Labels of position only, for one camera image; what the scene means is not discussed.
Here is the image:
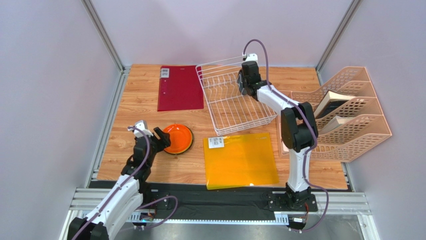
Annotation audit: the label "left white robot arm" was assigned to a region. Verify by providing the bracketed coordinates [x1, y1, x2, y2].
[66, 121, 171, 240]

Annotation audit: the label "white label on red mat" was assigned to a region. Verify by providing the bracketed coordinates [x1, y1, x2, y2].
[160, 68, 170, 79]

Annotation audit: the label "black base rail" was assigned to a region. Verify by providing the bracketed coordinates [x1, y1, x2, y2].
[88, 181, 319, 222]

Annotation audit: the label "black cover book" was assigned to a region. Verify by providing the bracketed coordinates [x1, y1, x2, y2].
[314, 90, 355, 119]

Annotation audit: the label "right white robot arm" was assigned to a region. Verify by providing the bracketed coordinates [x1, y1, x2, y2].
[238, 60, 318, 210]

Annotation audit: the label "tan book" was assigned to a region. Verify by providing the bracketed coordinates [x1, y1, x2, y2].
[318, 116, 354, 135]

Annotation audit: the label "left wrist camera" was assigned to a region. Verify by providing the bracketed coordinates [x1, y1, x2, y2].
[132, 120, 153, 138]

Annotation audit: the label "red mat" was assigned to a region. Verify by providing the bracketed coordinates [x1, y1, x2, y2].
[157, 65, 204, 112]

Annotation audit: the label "beige plastic file organizer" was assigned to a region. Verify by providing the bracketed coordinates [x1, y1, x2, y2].
[283, 66, 392, 163]

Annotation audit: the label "white barcode label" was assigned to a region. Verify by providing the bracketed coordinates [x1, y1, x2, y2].
[207, 136, 225, 149]

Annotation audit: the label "dark grey plate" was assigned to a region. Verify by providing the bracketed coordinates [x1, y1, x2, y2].
[236, 71, 244, 94]

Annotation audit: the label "orange mat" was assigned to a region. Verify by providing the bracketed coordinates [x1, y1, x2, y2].
[203, 132, 279, 190]

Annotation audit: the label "orange plastic plate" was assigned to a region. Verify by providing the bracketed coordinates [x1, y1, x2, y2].
[163, 124, 194, 155]

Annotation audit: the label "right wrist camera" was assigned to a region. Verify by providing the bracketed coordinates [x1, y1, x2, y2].
[242, 53, 258, 62]

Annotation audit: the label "white wire dish rack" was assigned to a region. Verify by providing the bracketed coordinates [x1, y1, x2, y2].
[197, 56, 277, 136]

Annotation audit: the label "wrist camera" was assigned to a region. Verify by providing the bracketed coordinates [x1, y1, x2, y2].
[132, 120, 153, 138]
[242, 53, 258, 62]

